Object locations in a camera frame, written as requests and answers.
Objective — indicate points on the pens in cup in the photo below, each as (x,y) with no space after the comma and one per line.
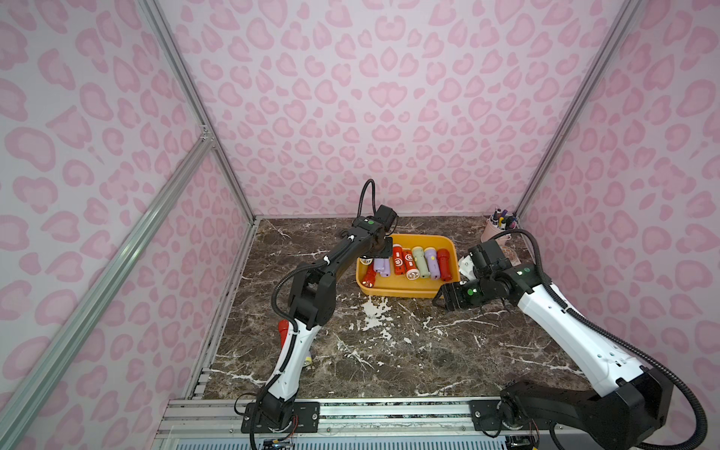
(502,219)

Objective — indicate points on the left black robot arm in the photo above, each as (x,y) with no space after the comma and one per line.
(307,297)

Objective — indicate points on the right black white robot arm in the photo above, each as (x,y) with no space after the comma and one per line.
(630,392)

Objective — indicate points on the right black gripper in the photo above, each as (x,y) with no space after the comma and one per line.
(457,296)

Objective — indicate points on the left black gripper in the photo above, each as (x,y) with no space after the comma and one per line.
(380,247)

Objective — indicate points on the yellow plastic storage tray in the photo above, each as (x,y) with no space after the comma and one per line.
(400,286)

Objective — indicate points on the red flashlight white logo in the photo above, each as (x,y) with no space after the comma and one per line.
(398,260)

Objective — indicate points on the plain red flashlight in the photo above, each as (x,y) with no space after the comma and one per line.
(369,279)

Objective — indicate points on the red flashlight white head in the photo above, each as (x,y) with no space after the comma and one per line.
(412,273)

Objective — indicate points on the green flashlight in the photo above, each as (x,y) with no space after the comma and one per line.
(421,262)

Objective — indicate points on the pink pen holder cup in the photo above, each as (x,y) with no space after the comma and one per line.
(491,230)

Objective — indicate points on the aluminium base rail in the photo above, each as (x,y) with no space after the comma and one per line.
(385,423)

